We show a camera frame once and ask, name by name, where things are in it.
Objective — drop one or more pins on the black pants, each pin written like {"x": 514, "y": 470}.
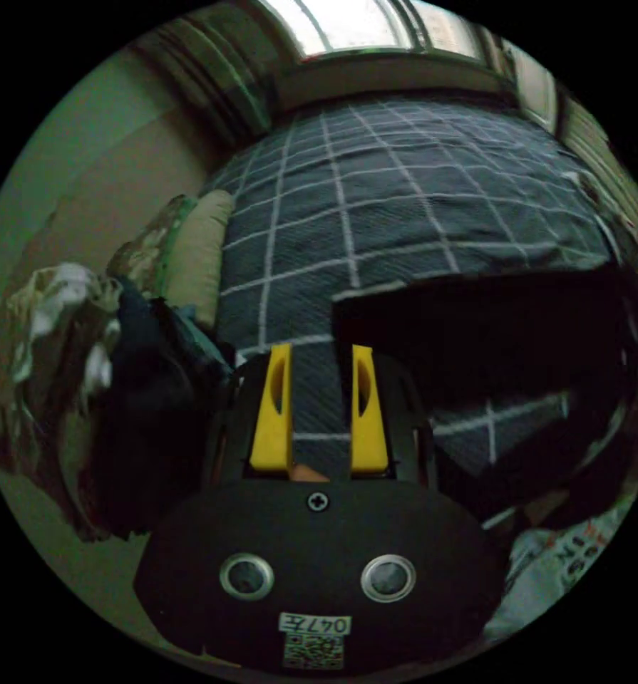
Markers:
{"x": 490, "y": 342}

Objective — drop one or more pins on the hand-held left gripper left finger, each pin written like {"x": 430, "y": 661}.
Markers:
{"x": 271, "y": 422}

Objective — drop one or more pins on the window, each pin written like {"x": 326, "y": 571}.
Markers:
{"x": 372, "y": 24}

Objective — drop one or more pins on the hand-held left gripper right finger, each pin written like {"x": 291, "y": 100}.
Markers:
{"x": 369, "y": 422}

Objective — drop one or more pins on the patterned pillow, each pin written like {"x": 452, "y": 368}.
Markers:
{"x": 150, "y": 243}

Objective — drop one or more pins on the pile of clothes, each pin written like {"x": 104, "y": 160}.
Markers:
{"x": 83, "y": 385}

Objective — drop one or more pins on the bed with grey checked quilt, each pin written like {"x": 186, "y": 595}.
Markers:
{"x": 383, "y": 203}

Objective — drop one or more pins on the beige pillow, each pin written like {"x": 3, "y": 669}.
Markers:
{"x": 198, "y": 256}

